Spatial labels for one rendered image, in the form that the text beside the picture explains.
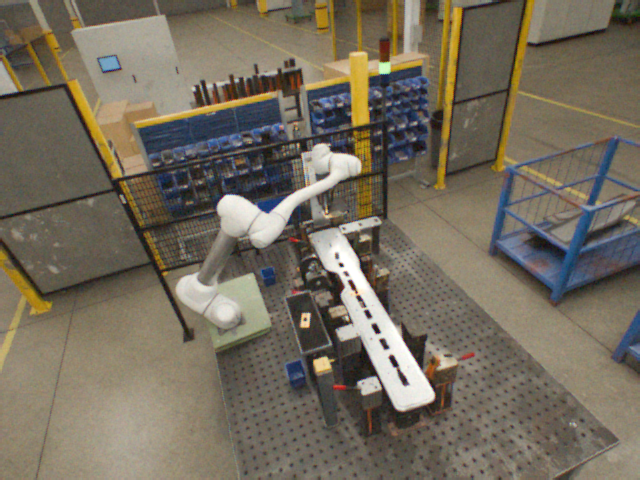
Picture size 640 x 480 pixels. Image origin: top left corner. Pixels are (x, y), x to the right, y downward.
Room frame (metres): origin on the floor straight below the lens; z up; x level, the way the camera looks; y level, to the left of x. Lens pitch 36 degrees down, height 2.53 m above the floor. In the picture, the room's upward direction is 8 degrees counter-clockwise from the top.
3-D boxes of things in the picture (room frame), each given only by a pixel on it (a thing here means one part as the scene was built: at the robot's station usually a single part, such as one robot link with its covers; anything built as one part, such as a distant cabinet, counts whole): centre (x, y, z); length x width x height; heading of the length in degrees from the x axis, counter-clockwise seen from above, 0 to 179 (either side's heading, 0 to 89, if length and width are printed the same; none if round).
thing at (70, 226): (3.09, 2.24, 1.00); 1.34 x 0.14 x 2.00; 106
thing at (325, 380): (0.98, 0.04, 0.92); 0.08 x 0.08 x 0.44; 11
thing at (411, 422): (0.90, -0.32, 0.84); 0.18 x 0.06 x 0.29; 101
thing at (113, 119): (5.97, 2.54, 0.52); 1.20 x 0.80 x 1.05; 13
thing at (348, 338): (1.17, -0.09, 0.90); 0.13 x 0.10 x 0.41; 101
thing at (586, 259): (2.57, -2.37, 0.47); 1.20 x 0.80 x 0.95; 105
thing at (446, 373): (0.98, -0.49, 0.88); 0.15 x 0.11 x 0.36; 101
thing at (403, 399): (1.50, -0.21, 1.00); 1.38 x 0.22 x 0.02; 11
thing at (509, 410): (1.72, -0.08, 0.68); 2.56 x 1.61 x 0.04; 16
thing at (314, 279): (1.58, 0.03, 0.94); 0.18 x 0.13 x 0.49; 11
